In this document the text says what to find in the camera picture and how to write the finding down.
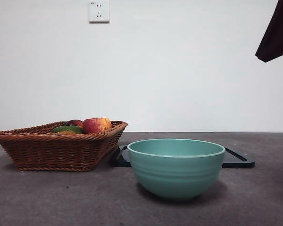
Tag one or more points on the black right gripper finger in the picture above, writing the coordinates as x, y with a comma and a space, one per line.
278, 35

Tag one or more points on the teal ribbed bowl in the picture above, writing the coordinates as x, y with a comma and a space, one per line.
177, 174

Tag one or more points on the dark rectangular tray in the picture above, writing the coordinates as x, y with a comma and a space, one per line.
238, 161

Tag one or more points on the red yellow apple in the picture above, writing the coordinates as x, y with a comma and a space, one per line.
96, 124

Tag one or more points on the dark purple plum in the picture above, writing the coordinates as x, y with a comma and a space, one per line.
74, 122

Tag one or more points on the green avocado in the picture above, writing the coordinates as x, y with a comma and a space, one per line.
67, 129

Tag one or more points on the brown wicker basket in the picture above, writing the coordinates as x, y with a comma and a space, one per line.
52, 150

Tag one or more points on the white wall socket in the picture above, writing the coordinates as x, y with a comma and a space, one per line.
99, 11

